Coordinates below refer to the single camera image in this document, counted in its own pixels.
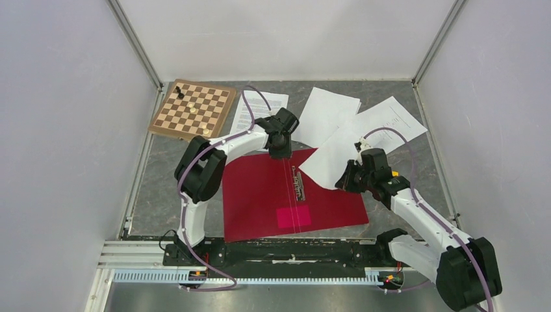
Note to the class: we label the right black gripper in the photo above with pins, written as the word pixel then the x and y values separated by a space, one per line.
pixel 345 182

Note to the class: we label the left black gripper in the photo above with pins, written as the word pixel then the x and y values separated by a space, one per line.
pixel 286 152

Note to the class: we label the right aluminium frame post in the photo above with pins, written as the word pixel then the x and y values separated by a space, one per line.
pixel 438 40

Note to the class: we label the aluminium frame post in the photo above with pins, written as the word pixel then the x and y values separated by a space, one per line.
pixel 132 37
pixel 438 40

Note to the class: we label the printed text paper sheet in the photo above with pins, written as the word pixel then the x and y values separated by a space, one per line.
pixel 242 119

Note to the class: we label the printed form paper sheet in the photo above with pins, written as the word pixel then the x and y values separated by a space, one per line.
pixel 387 125

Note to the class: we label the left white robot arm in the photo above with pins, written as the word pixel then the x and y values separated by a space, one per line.
pixel 200 171

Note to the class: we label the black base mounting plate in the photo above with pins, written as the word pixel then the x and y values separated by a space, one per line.
pixel 280 258

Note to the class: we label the silver folder clip mechanism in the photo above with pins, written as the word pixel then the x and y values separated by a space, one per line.
pixel 298 185

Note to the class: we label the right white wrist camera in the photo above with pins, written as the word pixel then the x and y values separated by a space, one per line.
pixel 361 146

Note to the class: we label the wooden chessboard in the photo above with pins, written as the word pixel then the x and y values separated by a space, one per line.
pixel 173 118

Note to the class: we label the blank white paper stack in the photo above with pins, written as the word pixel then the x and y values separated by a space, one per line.
pixel 322 115

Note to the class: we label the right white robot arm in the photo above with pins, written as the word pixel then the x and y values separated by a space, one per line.
pixel 463 269

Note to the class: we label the red clip file folder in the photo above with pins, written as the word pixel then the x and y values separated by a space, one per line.
pixel 259 200

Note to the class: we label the black chess piece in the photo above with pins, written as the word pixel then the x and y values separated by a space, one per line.
pixel 180 94

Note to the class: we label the white paper sheet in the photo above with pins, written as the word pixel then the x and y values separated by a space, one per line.
pixel 328 163

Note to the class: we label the left aluminium frame post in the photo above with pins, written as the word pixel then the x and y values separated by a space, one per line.
pixel 132 37

